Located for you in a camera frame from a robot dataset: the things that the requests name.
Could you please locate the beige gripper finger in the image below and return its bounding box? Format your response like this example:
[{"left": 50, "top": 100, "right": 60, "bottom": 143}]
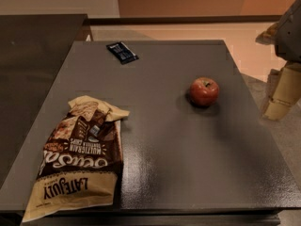
[
  {"left": 261, "top": 61, "right": 301, "bottom": 121},
  {"left": 255, "top": 23, "right": 278, "bottom": 45}
]

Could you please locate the dark blue rxbar wrapper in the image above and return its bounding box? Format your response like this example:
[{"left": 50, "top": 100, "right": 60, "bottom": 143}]
[{"left": 106, "top": 41, "right": 138, "bottom": 64}]

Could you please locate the red apple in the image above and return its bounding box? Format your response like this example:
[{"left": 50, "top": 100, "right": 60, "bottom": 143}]
[{"left": 189, "top": 77, "right": 219, "bottom": 106}]

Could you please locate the Late July chips bag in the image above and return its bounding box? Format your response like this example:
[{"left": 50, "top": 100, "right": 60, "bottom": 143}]
[{"left": 23, "top": 96, "right": 129, "bottom": 222}]

